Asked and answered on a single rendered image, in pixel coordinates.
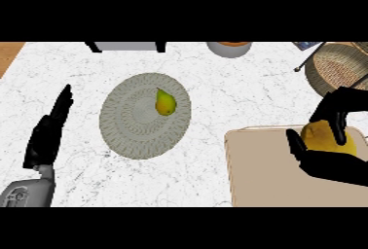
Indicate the yellow lemon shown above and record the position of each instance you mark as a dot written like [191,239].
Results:
[323,139]

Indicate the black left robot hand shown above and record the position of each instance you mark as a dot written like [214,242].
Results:
[47,136]

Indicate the green yellow pear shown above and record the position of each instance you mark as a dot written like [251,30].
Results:
[166,103]

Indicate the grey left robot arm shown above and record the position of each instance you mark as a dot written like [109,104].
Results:
[30,191]

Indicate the round grey woven placemat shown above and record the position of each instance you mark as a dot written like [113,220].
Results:
[146,115]

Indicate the blue patterned object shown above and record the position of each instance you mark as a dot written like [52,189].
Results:
[307,45]

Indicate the grey pot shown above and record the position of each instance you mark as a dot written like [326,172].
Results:
[230,48]

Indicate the grey appliance with black legs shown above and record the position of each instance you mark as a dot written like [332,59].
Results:
[128,46]

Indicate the beige tray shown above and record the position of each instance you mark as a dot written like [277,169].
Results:
[283,171]

